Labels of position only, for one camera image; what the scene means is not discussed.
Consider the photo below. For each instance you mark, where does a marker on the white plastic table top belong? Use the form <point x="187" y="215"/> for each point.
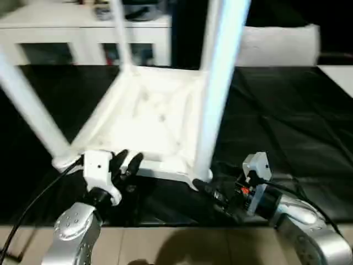
<point x="138" y="110"/>

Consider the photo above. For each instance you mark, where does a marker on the black table mat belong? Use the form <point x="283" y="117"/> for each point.
<point x="289" y="124"/>

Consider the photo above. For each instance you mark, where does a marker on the black stand leg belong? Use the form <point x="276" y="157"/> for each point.
<point x="11" y="258"/>

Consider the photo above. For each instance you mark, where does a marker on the black cabinet with gold label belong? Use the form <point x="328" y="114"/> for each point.
<point x="184" y="33"/>

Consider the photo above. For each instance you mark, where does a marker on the white sideboard cabinet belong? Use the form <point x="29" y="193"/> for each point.
<point x="55" y="30"/>

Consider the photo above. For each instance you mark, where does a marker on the black bundle in plastic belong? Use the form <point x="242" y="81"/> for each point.
<point x="103" y="12"/>

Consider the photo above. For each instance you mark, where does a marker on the grey round bag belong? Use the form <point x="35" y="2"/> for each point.
<point x="140" y="9"/>

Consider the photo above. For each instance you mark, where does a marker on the white flat board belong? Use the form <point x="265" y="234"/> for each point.
<point x="339" y="78"/>

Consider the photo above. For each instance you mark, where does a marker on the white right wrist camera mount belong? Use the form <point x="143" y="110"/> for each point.
<point x="257" y="165"/>

